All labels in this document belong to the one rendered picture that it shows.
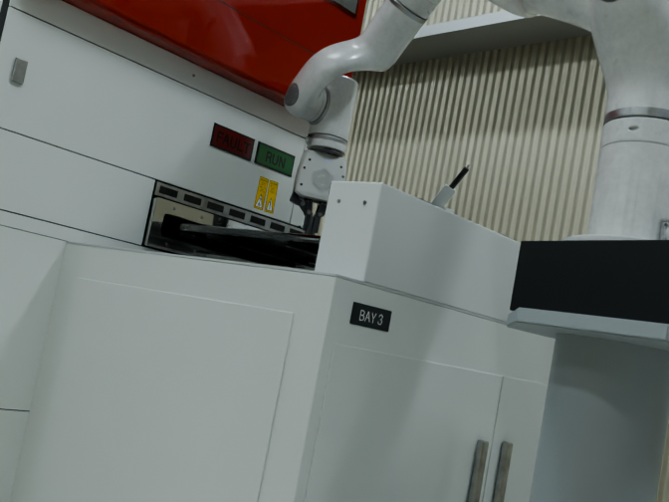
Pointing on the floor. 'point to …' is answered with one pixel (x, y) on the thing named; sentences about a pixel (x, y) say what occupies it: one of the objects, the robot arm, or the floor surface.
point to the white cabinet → (272, 390)
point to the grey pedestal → (600, 407)
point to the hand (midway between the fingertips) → (311, 226)
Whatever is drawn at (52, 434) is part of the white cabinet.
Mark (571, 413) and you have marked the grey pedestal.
